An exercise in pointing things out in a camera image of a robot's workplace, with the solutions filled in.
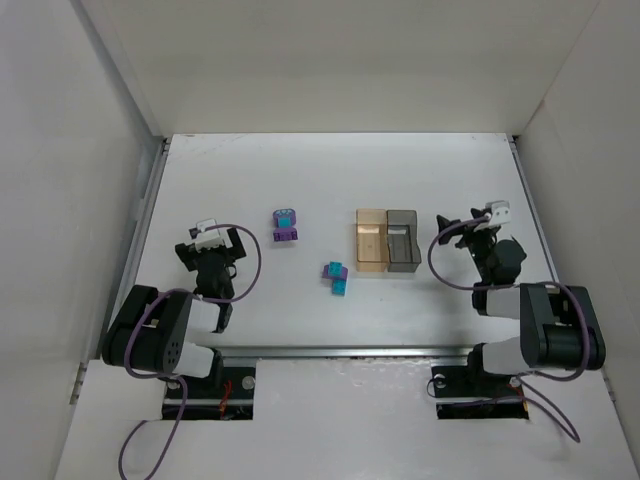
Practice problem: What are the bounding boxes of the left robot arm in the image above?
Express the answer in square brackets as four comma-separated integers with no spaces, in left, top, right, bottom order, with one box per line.
[102,221,246,383]

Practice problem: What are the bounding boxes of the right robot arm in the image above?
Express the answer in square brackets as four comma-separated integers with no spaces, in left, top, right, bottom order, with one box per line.
[427,210,606,384]

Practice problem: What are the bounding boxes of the grey transparent container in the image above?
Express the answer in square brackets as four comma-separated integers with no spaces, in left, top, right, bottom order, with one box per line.
[387,210,422,273]

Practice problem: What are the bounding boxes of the orange transparent container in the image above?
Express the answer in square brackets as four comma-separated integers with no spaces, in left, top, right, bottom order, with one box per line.
[356,208,389,273]

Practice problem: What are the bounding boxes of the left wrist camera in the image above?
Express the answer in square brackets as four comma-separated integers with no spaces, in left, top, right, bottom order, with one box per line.
[189,218,225,252]

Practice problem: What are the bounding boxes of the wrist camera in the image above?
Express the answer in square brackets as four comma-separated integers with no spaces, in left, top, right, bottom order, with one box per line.
[471,200,511,231]
[189,218,225,252]

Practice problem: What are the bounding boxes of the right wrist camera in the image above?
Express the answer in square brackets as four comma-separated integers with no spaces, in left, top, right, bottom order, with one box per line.
[471,200,511,231]

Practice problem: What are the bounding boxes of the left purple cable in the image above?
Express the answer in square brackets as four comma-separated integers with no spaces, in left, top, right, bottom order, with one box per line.
[117,223,263,480]

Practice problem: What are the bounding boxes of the purple cable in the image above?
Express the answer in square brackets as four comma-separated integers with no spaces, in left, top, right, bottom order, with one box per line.
[117,223,263,480]
[425,215,599,444]

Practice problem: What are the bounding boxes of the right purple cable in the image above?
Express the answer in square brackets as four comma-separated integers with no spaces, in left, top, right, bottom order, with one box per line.
[425,215,599,444]

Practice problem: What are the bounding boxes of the metal rail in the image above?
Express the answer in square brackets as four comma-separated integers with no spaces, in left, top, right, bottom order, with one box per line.
[218,346,471,360]

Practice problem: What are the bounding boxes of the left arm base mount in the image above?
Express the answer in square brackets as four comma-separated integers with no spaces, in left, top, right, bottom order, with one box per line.
[182,358,257,421]

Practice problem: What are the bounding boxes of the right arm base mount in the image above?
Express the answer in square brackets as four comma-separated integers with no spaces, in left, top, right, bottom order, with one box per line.
[427,365,529,420]

